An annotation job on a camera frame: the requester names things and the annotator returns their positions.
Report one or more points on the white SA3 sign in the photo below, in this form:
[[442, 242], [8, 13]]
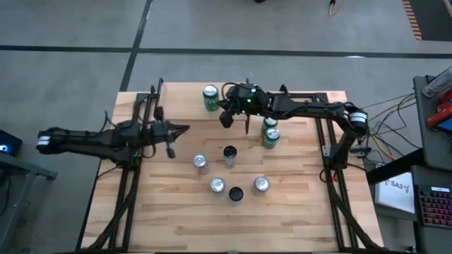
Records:
[[395, 194]]

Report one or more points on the silver Diet Coke can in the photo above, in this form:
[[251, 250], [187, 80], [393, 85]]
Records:
[[200, 161], [217, 185], [261, 184]]

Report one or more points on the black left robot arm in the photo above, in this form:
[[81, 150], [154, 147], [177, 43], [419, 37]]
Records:
[[88, 141]]

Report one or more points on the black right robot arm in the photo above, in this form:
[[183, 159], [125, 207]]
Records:
[[310, 109]]

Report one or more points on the silver spray can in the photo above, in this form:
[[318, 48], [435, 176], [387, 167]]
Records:
[[439, 84]]

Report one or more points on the tall silver Celsius can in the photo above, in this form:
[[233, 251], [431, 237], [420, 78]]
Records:
[[230, 152], [236, 194]]

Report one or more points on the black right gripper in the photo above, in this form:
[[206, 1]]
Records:
[[247, 100]]

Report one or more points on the backlit black keyboard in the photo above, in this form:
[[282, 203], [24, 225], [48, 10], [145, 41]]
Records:
[[436, 208]]

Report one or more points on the grey side table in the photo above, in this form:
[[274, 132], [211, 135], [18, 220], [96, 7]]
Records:
[[28, 166]]

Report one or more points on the black mat with orange stripes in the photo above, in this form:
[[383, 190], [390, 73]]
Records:
[[434, 21]]

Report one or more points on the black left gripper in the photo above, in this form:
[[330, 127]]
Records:
[[160, 130]]

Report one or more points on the black device with blue light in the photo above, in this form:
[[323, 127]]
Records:
[[7, 144]]

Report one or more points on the red hand tool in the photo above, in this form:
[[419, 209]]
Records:
[[441, 113]]

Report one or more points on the grey desk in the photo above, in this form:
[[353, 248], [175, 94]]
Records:
[[436, 148], [431, 241]]

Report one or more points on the black aluminium table frame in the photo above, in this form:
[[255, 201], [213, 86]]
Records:
[[319, 95]]

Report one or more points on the wooden shelf with black frame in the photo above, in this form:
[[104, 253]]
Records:
[[183, 102]]

